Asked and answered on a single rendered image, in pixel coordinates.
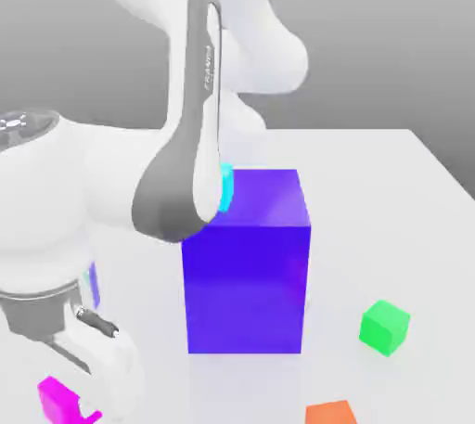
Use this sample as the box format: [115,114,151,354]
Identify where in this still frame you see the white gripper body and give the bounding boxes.
[39,332,147,424]

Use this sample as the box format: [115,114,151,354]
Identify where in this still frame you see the small magenta cube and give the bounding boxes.
[36,375,104,424]

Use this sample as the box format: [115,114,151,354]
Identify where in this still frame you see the small cyan cube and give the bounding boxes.
[218,162,236,214]

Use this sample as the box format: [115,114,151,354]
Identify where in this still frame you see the small orange cube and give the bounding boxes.
[304,399,358,424]

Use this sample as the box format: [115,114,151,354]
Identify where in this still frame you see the small green cube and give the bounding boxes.
[358,299,412,359]

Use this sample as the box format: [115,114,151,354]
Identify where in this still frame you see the large blue box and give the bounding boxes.
[180,168,312,355]

